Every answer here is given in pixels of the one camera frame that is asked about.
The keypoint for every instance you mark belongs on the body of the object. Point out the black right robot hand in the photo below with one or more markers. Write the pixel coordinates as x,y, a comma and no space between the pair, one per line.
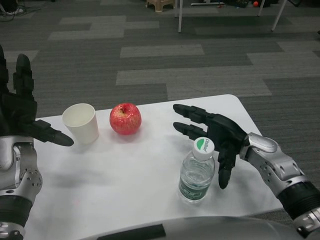
226,132

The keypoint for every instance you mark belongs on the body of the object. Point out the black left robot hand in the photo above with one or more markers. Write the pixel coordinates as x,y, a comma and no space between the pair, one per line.
17,115

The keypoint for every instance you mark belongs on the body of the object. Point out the clear plastic water bottle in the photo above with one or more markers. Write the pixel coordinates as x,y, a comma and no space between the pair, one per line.
196,175

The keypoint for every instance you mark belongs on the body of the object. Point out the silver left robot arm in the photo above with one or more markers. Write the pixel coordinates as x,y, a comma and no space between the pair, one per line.
25,180

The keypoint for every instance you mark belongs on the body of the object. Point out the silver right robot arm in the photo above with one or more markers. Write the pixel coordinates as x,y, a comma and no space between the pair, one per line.
275,160

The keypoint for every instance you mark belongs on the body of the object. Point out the white paper cup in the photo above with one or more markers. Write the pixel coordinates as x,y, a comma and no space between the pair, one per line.
82,130

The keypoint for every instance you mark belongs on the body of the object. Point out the silver robot chest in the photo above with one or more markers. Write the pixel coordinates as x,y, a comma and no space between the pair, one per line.
212,228

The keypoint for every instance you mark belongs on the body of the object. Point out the red apple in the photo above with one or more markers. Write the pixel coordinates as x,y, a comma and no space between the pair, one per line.
125,120

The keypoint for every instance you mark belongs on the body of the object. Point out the long white table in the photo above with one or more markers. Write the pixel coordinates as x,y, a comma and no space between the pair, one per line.
179,17

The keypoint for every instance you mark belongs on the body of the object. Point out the orange ball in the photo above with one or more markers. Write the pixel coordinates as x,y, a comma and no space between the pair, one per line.
255,3

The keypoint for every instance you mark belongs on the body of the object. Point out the beige plastic stool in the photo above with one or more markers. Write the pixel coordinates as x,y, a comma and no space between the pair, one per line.
160,5

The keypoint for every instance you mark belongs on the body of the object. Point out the black folding lounge chair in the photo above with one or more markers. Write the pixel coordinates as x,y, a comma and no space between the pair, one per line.
295,2

